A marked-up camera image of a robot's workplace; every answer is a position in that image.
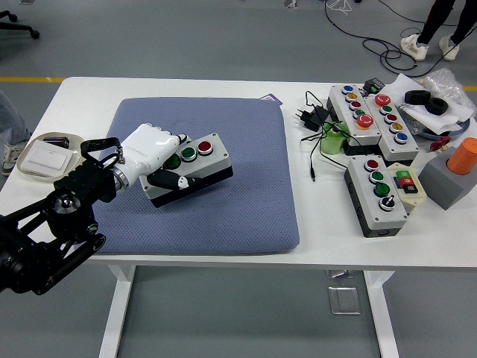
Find black power adapter plug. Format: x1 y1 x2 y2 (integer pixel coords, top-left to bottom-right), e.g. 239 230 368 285
295 105 331 132

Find black office chair base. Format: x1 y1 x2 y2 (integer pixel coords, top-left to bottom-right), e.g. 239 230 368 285
0 10 41 40

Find cream three-button switch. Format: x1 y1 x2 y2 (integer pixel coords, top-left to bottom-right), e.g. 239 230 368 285
386 163 428 205

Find white floor cable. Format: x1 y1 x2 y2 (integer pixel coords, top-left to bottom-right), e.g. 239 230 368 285
326 0 353 18

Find blue-grey fabric mat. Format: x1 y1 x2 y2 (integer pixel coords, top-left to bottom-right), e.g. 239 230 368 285
91 96 301 257

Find round blue-rimmed plate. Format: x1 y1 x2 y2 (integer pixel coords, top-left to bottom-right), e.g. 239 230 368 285
404 111 474 142

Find black foam ring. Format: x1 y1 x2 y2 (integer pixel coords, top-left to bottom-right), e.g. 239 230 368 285
404 89 432 106
426 96 450 116

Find five-button box, orange-ringed stop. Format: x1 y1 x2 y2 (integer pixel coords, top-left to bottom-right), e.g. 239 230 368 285
326 84 382 156

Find person in jeans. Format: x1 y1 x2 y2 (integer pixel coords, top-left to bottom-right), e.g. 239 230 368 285
0 91 34 177

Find white table leg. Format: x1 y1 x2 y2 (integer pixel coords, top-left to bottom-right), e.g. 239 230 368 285
363 270 400 358
98 265 137 358

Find metal floor socket plate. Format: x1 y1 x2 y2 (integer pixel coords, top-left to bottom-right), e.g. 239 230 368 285
327 285 362 316

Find grey four-button box, blue selector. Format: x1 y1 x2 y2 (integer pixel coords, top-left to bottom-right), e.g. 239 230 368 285
343 154 409 239

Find orange cylinder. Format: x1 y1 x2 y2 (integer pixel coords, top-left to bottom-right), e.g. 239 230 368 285
446 136 477 177

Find clear bubble wrap bag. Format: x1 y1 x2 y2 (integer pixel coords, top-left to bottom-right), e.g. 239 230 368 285
423 67 477 120

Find five-button box, red mushroom stop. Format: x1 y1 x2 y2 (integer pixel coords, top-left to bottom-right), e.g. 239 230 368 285
363 92 420 163

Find small black terminal module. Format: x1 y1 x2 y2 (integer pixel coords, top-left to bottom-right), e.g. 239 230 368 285
363 77 387 94

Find white wall switch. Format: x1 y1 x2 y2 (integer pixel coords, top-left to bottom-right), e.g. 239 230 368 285
20 142 70 175

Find white oval tray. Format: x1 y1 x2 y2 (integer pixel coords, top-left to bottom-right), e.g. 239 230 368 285
16 131 87 183

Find green plastic roll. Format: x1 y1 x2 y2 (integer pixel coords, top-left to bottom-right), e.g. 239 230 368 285
320 121 351 155

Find person in black trousers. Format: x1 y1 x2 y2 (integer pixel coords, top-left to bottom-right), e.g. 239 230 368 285
400 0 477 63

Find black floor cables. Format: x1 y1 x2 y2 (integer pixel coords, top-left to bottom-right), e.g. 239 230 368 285
323 0 477 75

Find grey four-button control box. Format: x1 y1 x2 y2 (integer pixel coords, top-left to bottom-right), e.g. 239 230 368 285
138 132 234 209

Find black adapter cord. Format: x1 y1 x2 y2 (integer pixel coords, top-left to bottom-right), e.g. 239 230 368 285
300 90 350 183

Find white paper sheet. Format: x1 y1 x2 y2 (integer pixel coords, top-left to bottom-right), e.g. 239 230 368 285
379 72 475 134

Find red valve knob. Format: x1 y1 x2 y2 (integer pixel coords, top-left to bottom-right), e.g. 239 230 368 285
429 136 452 152

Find dark red battery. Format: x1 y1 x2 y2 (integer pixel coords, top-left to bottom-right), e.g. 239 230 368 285
42 136 71 148

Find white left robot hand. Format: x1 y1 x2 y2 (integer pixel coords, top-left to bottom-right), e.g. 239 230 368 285
118 124 205 192

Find purple and white card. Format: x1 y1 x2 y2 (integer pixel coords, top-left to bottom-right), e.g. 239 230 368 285
259 92 284 106

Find grey block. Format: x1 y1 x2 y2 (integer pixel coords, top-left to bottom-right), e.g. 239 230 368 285
417 145 477 212

